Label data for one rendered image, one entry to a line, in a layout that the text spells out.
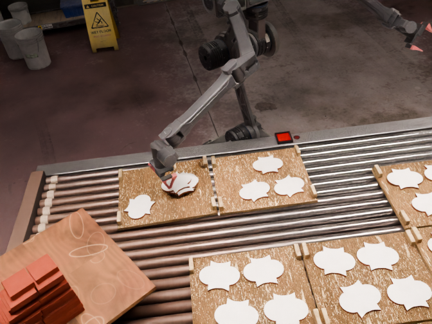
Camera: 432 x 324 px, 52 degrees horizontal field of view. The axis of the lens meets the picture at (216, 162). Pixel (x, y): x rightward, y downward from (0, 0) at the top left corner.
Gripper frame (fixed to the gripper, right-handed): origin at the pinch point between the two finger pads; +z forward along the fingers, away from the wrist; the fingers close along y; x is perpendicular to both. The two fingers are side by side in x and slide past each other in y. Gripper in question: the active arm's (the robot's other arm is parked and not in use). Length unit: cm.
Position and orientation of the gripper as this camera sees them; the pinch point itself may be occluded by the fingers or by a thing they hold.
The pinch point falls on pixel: (164, 180)
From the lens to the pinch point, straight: 188.3
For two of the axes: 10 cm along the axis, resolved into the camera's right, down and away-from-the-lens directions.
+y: -5.3, -5.2, 6.7
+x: -8.4, 3.9, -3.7
